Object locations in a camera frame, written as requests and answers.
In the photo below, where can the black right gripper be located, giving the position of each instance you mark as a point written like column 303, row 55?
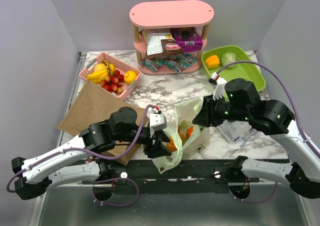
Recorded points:
column 206, row 117

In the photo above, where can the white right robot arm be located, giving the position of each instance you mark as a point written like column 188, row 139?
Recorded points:
column 238, row 100

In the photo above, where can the green cabbage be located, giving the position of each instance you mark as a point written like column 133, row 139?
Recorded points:
column 227, row 58

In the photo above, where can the pink plastic fruit basket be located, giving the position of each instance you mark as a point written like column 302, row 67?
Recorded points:
column 113, row 64

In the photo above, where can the yellow peach fruit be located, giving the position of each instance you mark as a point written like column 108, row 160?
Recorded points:
column 98, row 67

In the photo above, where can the white snack bag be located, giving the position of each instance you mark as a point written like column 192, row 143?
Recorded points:
column 153, row 39

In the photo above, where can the pink three-tier shelf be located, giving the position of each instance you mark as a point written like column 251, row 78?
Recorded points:
column 170, row 14

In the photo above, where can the brown Tuba snack bag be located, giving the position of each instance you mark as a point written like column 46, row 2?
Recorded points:
column 170, row 47

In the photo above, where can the right colourful candy packet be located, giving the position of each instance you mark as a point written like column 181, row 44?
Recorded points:
column 179, row 62

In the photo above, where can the purple snack box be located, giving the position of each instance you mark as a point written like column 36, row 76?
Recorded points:
column 187, row 38

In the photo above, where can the red cherry bunch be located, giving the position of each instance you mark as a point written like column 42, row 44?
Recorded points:
column 113, row 83

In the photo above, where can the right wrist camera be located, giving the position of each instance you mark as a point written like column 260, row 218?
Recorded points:
column 218, row 84

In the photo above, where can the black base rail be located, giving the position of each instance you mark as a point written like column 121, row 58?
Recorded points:
column 191, row 176

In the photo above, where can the orange pineapple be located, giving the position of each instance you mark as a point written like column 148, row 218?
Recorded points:
column 171, row 146

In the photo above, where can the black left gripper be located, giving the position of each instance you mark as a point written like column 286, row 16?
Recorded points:
column 157, row 149

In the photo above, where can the clear plastic screw box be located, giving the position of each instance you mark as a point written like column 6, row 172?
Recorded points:
column 234, row 131

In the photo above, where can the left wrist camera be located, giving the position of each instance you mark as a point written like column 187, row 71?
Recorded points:
column 157, row 120

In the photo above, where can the light green plastic grocery bag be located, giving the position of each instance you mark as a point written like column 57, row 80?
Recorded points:
column 199, row 139

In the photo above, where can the colourful candy packet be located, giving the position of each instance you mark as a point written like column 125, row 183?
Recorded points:
column 153, row 64
column 179, row 62

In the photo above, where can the left colourful candy packet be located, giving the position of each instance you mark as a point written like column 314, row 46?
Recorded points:
column 153, row 64

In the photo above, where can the silver wrench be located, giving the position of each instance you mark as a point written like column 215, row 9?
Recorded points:
column 246, row 138

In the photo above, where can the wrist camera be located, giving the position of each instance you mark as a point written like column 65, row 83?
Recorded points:
column 157, row 120
column 218, row 84

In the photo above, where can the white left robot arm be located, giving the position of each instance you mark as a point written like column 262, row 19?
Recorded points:
column 110, row 140

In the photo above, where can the yellow bell pepper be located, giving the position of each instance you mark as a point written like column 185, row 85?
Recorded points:
column 212, row 62

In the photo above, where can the yellow banana bunch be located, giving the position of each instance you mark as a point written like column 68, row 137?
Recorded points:
column 97, row 77

